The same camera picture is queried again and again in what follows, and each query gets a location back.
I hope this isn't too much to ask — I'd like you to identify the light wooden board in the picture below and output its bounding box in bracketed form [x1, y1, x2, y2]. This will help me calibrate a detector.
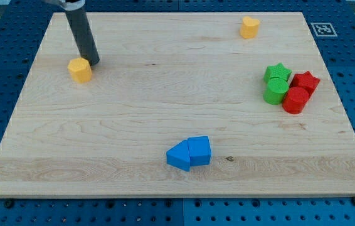
[0, 12, 355, 198]

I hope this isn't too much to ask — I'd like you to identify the blue cube block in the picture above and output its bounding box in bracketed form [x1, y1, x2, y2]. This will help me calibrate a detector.
[188, 136, 212, 166]

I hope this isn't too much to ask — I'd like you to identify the blue triangle block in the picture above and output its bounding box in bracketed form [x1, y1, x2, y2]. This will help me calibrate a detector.
[166, 140, 191, 171]

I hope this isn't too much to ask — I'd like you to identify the green cylinder block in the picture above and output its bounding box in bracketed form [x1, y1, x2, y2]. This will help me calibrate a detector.
[263, 78, 289, 105]

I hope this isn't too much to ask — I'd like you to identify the yellow hexagon block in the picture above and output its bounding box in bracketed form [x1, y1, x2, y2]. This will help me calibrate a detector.
[67, 58, 92, 83]

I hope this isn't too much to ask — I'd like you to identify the green star block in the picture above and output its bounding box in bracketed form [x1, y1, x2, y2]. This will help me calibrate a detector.
[263, 63, 292, 83]

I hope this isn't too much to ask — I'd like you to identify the yellow heart block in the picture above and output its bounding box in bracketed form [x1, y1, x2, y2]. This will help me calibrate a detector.
[240, 16, 260, 39]

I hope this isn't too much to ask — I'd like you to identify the red cylinder block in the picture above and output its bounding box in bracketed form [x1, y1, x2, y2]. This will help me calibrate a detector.
[282, 87, 310, 114]

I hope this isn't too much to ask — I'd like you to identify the red star block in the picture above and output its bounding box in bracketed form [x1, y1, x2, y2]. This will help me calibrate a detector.
[289, 71, 320, 96]

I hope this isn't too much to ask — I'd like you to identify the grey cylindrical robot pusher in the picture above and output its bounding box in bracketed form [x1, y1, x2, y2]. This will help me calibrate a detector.
[43, 0, 100, 66]

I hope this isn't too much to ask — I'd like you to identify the white fiducial marker tag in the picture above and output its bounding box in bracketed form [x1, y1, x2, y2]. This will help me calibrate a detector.
[311, 22, 337, 38]

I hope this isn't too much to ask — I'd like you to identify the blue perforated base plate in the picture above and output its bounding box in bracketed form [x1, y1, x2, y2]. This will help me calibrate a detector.
[0, 1, 355, 225]

